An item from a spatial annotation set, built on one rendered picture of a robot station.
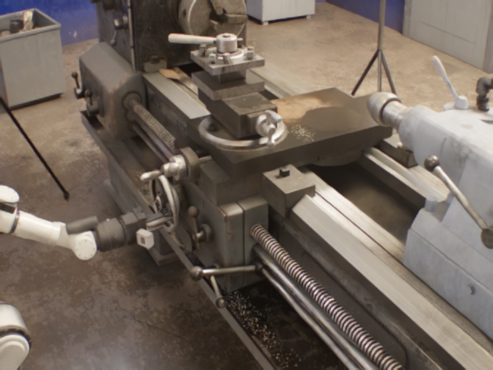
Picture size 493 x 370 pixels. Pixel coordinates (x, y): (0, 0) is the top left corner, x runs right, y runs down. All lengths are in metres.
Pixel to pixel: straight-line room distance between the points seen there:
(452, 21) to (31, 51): 3.43
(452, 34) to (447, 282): 4.34
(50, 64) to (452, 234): 3.63
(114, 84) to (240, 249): 1.11
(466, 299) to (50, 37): 3.68
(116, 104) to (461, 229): 1.69
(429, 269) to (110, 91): 1.63
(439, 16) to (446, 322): 4.53
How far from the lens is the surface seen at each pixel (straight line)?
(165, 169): 1.80
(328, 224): 1.63
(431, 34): 5.82
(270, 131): 1.71
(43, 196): 3.51
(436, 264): 1.43
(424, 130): 1.46
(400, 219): 1.89
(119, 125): 2.71
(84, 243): 1.81
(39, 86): 4.62
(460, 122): 1.48
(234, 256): 1.82
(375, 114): 1.64
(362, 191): 2.01
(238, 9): 2.49
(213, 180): 1.74
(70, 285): 2.84
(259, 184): 1.80
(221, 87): 1.84
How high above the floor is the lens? 1.76
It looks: 31 degrees down
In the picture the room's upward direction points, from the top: 1 degrees counter-clockwise
